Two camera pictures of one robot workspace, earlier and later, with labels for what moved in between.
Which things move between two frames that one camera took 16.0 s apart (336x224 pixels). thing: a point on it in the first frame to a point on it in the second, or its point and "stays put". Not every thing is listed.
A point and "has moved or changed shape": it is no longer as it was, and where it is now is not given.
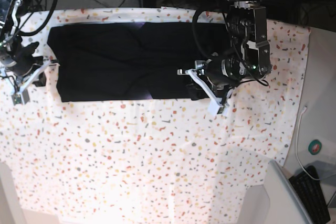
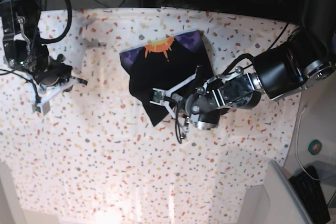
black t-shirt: [103, 62] has moved or changed shape
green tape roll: [314, 147] stays put
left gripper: [25, 62] to [55, 68]
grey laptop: [286, 206] stays put
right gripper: [213, 70] to [206, 107]
